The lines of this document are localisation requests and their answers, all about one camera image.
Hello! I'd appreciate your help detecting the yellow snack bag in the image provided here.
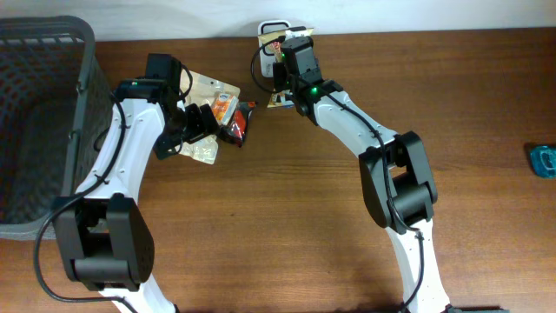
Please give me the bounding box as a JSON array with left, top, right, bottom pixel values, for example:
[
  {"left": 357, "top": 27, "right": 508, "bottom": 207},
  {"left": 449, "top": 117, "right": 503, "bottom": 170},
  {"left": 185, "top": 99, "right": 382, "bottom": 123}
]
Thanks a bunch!
[{"left": 258, "top": 26, "right": 314, "bottom": 109}]

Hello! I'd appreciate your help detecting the small orange packet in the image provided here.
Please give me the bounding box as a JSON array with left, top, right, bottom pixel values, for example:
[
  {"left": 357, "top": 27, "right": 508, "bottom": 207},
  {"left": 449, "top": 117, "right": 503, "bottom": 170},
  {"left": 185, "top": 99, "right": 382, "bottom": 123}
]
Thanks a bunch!
[{"left": 211, "top": 93, "right": 239, "bottom": 126}]

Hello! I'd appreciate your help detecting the beige kraft pouch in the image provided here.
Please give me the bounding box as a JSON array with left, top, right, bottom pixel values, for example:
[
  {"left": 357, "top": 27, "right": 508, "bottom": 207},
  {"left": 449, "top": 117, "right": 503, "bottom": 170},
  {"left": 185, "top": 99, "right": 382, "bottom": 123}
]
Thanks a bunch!
[{"left": 175, "top": 67, "right": 241, "bottom": 164}]

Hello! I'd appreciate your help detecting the dark red black packet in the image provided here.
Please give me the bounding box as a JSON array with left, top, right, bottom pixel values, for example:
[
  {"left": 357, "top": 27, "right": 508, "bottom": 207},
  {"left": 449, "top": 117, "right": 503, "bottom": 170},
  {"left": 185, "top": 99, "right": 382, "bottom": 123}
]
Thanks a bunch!
[{"left": 217, "top": 101, "right": 258, "bottom": 147}]

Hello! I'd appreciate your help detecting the teal mouthwash bottle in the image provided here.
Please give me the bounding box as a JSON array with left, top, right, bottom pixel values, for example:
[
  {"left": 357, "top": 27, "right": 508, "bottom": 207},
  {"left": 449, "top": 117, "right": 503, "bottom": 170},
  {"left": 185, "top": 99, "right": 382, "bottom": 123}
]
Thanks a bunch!
[{"left": 530, "top": 145, "right": 555, "bottom": 178}]

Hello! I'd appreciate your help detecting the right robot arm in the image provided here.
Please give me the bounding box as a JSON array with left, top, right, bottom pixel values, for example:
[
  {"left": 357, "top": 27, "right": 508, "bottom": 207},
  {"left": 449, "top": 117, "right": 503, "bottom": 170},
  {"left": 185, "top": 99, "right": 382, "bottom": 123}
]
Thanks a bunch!
[{"left": 274, "top": 36, "right": 450, "bottom": 312}]

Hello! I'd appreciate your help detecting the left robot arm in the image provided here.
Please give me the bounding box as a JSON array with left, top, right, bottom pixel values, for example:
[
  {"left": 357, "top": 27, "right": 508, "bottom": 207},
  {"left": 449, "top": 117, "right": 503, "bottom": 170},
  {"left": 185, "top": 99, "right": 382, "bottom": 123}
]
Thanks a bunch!
[{"left": 45, "top": 54, "right": 220, "bottom": 312}]

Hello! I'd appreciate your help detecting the white barcode scanner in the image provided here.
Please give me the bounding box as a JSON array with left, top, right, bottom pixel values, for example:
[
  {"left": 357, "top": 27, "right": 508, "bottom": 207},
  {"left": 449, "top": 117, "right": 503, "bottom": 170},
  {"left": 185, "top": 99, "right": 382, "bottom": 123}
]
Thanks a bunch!
[{"left": 257, "top": 19, "right": 291, "bottom": 78}]

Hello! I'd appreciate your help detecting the grey plastic mesh basket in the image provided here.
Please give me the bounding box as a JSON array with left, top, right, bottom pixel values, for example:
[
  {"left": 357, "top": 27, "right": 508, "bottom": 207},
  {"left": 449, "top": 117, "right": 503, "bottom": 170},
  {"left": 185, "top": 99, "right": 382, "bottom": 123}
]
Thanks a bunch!
[{"left": 1, "top": 16, "right": 112, "bottom": 241}]

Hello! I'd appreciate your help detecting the right black cable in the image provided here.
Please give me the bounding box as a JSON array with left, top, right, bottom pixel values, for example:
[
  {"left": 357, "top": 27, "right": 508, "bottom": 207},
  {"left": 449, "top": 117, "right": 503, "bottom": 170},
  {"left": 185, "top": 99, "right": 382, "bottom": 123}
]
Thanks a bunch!
[{"left": 249, "top": 39, "right": 426, "bottom": 313}]

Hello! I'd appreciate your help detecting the black cable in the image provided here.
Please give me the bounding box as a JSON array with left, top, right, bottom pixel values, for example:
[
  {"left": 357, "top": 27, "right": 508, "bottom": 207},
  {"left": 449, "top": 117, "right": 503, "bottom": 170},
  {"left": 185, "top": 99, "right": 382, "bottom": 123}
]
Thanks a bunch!
[
  {"left": 249, "top": 39, "right": 426, "bottom": 313},
  {"left": 32, "top": 64, "right": 195, "bottom": 313}
]

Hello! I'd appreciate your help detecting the left black cable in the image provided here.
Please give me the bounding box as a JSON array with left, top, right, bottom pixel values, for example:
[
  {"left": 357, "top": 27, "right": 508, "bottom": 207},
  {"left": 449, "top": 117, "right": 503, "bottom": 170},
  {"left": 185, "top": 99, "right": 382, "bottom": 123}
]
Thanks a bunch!
[{"left": 32, "top": 64, "right": 195, "bottom": 313}]

